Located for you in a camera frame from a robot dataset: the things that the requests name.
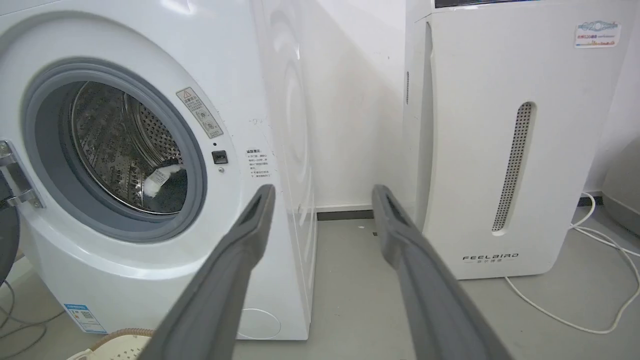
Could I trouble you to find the washing machine door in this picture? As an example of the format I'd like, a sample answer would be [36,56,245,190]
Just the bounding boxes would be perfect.
[0,170,21,286]

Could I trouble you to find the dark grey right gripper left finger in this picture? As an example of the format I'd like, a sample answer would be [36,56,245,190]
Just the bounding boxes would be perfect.
[138,184,277,360]

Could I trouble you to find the white front-load washing machine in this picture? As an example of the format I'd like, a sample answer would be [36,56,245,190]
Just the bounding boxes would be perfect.
[0,0,319,341]

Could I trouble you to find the white air purifier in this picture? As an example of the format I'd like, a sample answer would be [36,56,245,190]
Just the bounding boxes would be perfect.
[403,0,640,280]

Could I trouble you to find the white power cable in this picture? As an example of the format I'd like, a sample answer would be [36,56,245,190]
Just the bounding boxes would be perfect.
[504,192,640,335]

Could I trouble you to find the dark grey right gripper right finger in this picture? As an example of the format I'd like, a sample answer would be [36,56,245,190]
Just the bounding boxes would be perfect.
[371,184,513,360]

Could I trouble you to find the dark garment with white label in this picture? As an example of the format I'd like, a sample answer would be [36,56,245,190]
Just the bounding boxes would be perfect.
[143,160,189,215]

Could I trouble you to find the thin grey cable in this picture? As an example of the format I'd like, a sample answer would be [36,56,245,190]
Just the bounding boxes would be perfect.
[0,280,66,360]

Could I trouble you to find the cream laundry basket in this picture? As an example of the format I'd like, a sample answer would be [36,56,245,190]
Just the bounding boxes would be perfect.
[66,328,157,360]

